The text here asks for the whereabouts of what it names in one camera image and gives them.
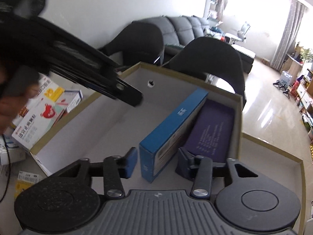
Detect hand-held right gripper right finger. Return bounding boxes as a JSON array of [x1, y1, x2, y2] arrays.
[[175, 147, 264, 199]]

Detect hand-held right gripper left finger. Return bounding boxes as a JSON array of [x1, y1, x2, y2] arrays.
[[50, 147, 138, 199]]

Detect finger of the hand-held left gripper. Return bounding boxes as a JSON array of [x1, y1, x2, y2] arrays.
[[50, 43, 144, 108]]

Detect blue medicine box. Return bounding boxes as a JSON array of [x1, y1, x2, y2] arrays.
[[139, 88, 209, 184]]

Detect purple medicine box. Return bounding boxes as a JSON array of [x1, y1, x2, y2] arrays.
[[183, 99, 238, 170]]

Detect brown cardboard box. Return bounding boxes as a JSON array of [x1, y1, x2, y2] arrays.
[[29, 62, 244, 184]]

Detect brown cardboard box lid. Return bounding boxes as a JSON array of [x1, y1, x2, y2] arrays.
[[225, 132, 305, 235]]

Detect large white medicine box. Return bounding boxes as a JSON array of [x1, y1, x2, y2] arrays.
[[0, 127, 27, 166]]

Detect white marble desktop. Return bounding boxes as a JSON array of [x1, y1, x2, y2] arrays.
[[0, 88, 123, 226]]

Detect person's left hand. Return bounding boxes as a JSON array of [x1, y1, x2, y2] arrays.
[[0, 88, 41, 135]]

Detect black chair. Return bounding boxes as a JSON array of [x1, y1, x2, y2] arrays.
[[103, 21, 164, 65], [169, 37, 246, 108]]

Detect white red bear medicine box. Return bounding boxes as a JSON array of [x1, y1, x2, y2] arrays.
[[12, 97, 66, 152]]

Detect grey sofa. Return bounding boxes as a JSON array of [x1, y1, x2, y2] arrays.
[[137, 15, 256, 74]]

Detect yellow cartoon medicine box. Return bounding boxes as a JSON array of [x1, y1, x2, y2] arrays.
[[14, 171, 43, 202]]

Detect black folding stands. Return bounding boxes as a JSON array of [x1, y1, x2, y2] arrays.
[[273, 80, 293, 99]]

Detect white bookshelf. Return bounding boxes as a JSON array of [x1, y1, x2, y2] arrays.
[[203, 0, 228, 23]]

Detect white office chair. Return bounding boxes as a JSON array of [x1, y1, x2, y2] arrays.
[[233, 22, 251, 41]]

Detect blue white paper bag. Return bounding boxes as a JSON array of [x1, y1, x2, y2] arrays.
[[281, 70, 293, 85]]

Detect white low cabinet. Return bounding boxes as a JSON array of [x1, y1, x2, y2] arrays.
[[295, 73, 313, 137]]

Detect small wooden desk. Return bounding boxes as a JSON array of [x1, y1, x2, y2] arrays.
[[281, 54, 304, 79]]

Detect potted green plant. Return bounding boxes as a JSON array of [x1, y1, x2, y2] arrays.
[[300, 48, 313, 64]]

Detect grey curtain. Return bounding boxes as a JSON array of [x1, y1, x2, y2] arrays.
[[271, 0, 307, 71]]

